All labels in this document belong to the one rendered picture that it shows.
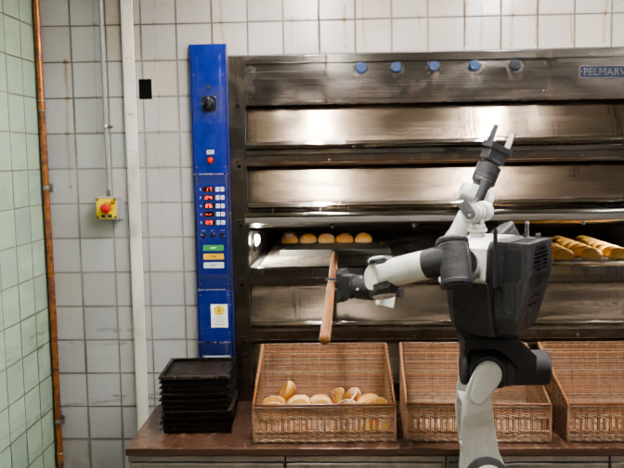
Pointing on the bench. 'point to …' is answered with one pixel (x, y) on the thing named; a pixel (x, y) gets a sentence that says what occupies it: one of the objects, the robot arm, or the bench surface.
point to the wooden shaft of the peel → (329, 303)
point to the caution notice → (219, 316)
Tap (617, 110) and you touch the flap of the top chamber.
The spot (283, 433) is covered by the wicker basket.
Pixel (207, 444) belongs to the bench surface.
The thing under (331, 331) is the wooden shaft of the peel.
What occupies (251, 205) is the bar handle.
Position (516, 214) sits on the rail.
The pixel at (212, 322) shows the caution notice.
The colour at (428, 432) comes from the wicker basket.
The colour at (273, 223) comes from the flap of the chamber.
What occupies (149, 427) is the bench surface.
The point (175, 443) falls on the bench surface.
